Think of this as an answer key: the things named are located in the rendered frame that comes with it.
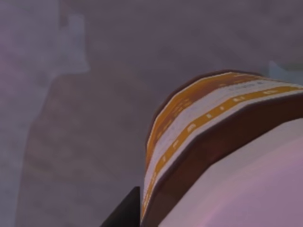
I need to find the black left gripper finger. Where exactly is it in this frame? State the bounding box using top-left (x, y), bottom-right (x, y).
top-left (98, 186), bottom-right (141, 227)

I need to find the brown bottle with orange label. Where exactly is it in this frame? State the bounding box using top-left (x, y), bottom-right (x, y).
top-left (139, 69), bottom-right (303, 227)

